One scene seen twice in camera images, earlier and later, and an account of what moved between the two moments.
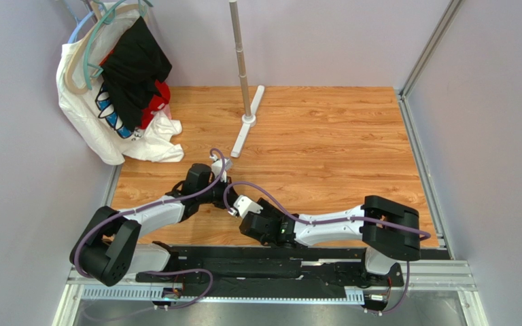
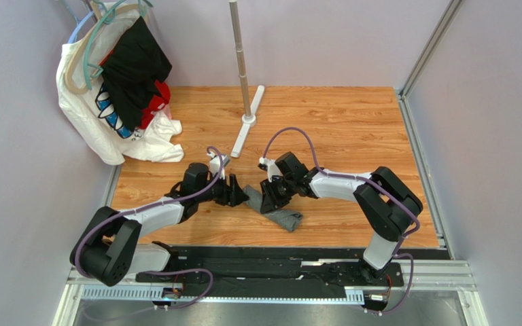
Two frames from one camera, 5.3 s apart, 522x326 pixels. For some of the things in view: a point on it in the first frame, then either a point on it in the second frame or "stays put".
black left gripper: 221,204 stays put
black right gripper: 252,221 → 273,192
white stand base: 248,122 stays put
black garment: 134,66 stays put
